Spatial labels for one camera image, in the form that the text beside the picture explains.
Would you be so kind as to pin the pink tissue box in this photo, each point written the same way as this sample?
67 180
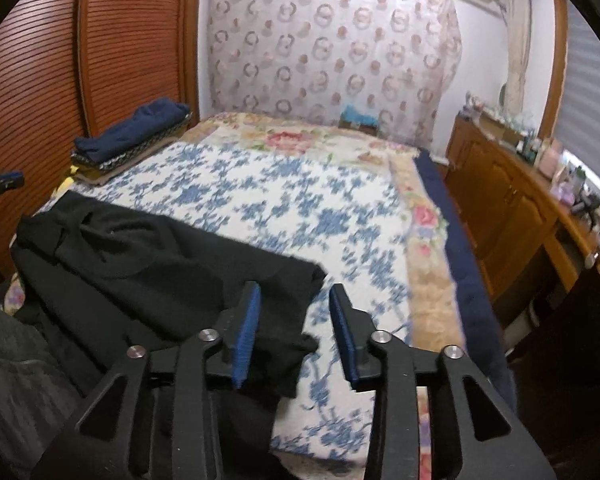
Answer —
551 160

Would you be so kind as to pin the floral bed blanket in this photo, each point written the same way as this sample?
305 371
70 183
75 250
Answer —
305 200

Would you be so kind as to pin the beige tied curtain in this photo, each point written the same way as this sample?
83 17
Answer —
517 35

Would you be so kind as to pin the black printed t-shirt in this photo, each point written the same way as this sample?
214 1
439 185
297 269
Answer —
130 260

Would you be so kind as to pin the navy folded clothes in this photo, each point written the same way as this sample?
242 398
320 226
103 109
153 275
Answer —
135 130

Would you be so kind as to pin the circle-patterned sheer curtain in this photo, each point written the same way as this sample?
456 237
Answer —
330 50

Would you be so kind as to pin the wooden cabinet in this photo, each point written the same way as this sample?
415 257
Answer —
505 200

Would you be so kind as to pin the dark grey cloth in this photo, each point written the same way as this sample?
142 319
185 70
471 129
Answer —
15 385

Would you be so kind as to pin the wooden louvered wardrobe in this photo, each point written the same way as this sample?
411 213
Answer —
130 35

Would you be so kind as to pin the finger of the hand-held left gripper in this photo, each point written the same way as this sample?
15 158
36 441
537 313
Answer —
5 182

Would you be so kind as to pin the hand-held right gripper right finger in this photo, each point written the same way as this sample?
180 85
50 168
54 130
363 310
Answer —
342 335

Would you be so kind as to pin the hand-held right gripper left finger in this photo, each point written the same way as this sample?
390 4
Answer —
245 335

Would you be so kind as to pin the navy bed sheet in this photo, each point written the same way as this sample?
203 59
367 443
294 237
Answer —
475 285

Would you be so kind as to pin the patterned folded cloth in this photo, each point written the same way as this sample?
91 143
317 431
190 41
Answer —
125 161

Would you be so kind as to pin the grey window blind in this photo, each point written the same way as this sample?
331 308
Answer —
590 110

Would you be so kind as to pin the blue cloth bundle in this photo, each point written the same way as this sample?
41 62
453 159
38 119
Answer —
357 116

